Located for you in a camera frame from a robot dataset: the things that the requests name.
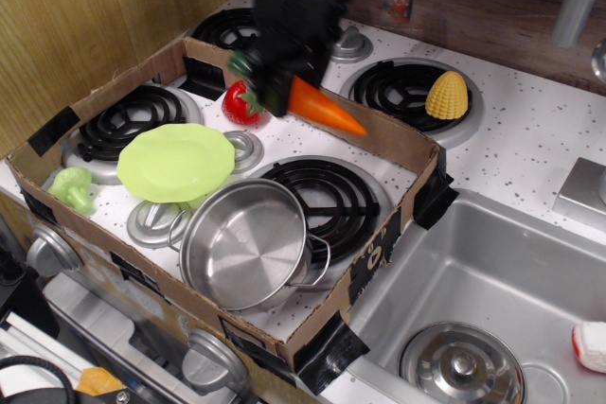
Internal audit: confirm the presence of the silver stove knob right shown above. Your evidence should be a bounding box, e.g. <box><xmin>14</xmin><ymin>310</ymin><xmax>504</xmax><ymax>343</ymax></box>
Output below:
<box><xmin>181</xmin><ymin>328</ymin><xmax>248</xmax><ymax>395</ymax></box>

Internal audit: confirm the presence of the yellow toy corn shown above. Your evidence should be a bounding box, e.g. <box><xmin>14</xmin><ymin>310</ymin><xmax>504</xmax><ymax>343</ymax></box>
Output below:
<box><xmin>425</xmin><ymin>71</ymin><xmax>469</xmax><ymax>120</ymax></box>

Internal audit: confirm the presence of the silver stove knob left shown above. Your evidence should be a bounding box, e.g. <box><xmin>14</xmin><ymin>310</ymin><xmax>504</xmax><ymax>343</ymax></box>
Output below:
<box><xmin>27</xmin><ymin>223</ymin><xmax>83</xmax><ymax>277</ymax></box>

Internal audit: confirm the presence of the stainless steel pot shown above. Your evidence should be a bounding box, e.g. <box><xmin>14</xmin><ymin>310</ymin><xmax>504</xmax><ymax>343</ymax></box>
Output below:
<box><xmin>168</xmin><ymin>178</ymin><xmax>332</xmax><ymax>312</ymax></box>

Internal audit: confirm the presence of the stove burner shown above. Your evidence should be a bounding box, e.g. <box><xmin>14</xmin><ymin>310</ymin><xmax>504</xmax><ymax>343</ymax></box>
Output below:
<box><xmin>185</xmin><ymin>8</ymin><xmax>259</xmax><ymax>50</ymax></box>
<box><xmin>251</xmin><ymin>155</ymin><xmax>393</xmax><ymax>275</ymax></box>
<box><xmin>339</xmin><ymin>58</ymin><xmax>485</xmax><ymax>149</ymax></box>
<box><xmin>62</xmin><ymin>83</ymin><xmax>203</xmax><ymax>185</ymax></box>

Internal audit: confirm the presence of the green toy broccoli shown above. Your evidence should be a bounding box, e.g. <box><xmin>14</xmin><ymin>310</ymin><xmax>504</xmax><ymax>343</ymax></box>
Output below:
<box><xmin>47</xmin><ymin>167</ymin><xmax>92</xmax><ymax>214</ymax></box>

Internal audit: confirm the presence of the cardboard fence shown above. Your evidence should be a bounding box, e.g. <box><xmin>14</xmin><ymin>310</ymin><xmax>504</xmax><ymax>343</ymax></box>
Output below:
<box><xmin>8</xmin><ymin>38</ymin><xmax>442</xmax><ymax>395</ymax></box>

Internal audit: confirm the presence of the stainless steel sink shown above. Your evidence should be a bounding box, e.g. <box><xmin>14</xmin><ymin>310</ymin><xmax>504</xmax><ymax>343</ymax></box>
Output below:
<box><xmin>348</xmin><ymin>191</ymin><xmax>605</xmax><ymax>403</ymax></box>

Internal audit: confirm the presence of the black cable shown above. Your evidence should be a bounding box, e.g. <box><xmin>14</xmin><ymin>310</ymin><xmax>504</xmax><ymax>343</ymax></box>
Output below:
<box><xmin>0</xmin><ymin>354</ymin><xmax>77</xmax><ymax>404</ymax></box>

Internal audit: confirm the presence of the silver pot lid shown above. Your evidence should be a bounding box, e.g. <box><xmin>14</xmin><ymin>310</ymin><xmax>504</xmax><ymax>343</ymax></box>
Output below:
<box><xmin>399</xmin><ymin>322</ymin><xmax>526</xmax><ymax>403</ymax></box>

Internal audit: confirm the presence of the silver stovetop knob middle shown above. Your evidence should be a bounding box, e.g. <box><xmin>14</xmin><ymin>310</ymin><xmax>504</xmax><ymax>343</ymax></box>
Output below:
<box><xmin>223</xmin><ymin>131</ymin><xmax>264</xmax><ymax>174</ymax></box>

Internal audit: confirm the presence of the red toy strawberry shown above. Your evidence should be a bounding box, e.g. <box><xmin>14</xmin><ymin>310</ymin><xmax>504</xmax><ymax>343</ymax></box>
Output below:
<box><xmin>222</xmin><ymin>80</ymin><xmax>264</xmax><ymax>125</ymax></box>

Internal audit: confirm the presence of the back right stove burner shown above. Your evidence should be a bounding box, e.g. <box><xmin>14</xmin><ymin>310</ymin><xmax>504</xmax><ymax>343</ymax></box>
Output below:
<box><xmin>339</xmin><ymin>58</ymin><xmax>485</xmax><ymax>149</ymax></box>

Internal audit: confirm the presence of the front left stove burner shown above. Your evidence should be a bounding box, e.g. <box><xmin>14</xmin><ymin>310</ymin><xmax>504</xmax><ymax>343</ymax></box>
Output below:
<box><xmin>62</xmin><ymin>83</ymin><xmax>203</xmax><ymax>185</ymax></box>

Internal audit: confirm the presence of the back left stove burner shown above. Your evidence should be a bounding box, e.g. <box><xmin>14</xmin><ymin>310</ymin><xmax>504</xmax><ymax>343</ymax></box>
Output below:
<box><xmin>185</xmin><ymin>8</ymin><xmax>259</xmax><ymax>50</ymax></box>

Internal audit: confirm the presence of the yellow object bottom left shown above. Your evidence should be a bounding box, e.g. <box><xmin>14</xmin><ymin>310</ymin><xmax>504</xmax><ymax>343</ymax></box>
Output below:
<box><xmin>76</xmin><ymin>367</ymin><xmax>124</xmax><ymax>396</ymax></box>

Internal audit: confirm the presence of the silver stovetop knob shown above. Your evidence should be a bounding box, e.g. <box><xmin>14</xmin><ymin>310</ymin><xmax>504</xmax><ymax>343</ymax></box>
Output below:
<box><xmin>223</xmin><ymin>131</ymin><xmax>264</xmax><ymax>174</ymax></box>
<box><xmin>127</xmin><ymin>202</ymin><xmax>194</xmax><ymax>249</ymax></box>
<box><xmin>330</xmin><ymin>26</ymin><xmax>373</xmax><ymax>63</ymax></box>

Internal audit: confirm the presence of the silver stovetop knob front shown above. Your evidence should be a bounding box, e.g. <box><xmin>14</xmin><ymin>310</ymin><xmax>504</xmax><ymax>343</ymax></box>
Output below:
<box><xmin>127</xmin><ymin>202</ymin><xmax>194</xmax><ymax>249</ymax></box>

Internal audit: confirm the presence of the orange toy carrot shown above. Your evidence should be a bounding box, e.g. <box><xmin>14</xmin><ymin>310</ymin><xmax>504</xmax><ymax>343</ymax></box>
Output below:
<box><xmin>228</xmin><ymin>49</ymin><xmax>368</xmax><ymax>137</ymax></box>

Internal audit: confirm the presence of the silver stove knob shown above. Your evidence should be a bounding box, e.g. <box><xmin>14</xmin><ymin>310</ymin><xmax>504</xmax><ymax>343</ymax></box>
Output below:
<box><xmin>27</xmin><ymin>223</ymin><xmax>83</xmax><ymax>277</ymax></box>
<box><xmin>181</xmin><ymin>328</ymin><xmax>248</xmax><ymax>395</ymax></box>

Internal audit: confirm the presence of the green plastic plate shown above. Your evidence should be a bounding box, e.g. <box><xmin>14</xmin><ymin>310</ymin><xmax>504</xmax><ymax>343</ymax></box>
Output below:
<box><xmin>116</xmin><ymin>123</ymin><xmax>235</xmax><ymax>202</ymax></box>

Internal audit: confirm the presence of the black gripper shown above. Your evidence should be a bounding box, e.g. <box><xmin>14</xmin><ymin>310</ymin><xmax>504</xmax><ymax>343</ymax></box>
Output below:
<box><xmin>247</xmin><ymin>0</ymin><xmax>345</xmax><ymax>116</ymax></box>

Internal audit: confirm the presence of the front right stove burner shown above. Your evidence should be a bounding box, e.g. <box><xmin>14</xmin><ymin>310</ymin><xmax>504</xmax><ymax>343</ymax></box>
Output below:
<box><xmin>251</xmin><ymin>155</ymin><xmax>393</xmax><ymax>275</ymax></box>

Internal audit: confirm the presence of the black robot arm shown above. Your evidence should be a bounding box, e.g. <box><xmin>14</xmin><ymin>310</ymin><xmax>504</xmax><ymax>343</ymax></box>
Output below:
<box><xmin>245</xmin><ymin>0</ymin><xmax>349</xmax><ymax>116</ymax></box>

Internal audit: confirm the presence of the silver stovetop knob back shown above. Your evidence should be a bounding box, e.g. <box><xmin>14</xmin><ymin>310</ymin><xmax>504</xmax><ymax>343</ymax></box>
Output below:
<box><xmin>330</xmin><ymin>26</ymin><xmax>373</xmax><ymax>63</ymax></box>

